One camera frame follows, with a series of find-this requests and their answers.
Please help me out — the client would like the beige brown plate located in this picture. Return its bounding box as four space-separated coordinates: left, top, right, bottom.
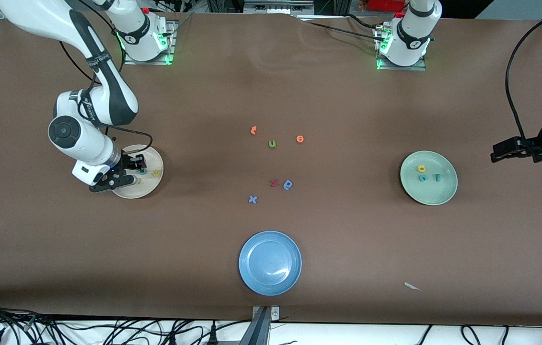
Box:
110 144 165 199

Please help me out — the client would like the green plate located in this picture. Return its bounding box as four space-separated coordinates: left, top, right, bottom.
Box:
400 150 459 206

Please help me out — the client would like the blue plate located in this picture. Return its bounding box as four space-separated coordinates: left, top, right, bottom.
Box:
238 230 302 296

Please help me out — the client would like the red box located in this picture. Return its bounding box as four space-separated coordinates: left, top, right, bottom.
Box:
367 0 408 12

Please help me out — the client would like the grey power strip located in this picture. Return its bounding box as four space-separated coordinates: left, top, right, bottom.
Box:
243 0 314 15

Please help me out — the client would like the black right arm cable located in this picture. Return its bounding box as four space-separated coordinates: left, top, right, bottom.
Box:
58 0 154 154

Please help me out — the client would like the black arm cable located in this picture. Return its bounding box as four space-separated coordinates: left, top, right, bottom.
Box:
58 0 154 154
506 0 542 139

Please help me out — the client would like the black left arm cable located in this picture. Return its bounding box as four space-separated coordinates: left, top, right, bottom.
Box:
506 0 542 139

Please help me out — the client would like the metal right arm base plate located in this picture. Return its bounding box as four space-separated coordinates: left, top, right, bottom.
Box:
124 19 175 65

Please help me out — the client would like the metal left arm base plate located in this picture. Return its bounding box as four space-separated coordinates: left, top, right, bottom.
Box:
375 26 427 71

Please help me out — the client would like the black cable on table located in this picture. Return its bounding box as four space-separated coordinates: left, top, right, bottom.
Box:
305 21 381 38
345 13 386 30

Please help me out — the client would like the metal table edge bracket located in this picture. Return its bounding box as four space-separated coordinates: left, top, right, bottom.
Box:
239 306 281 345

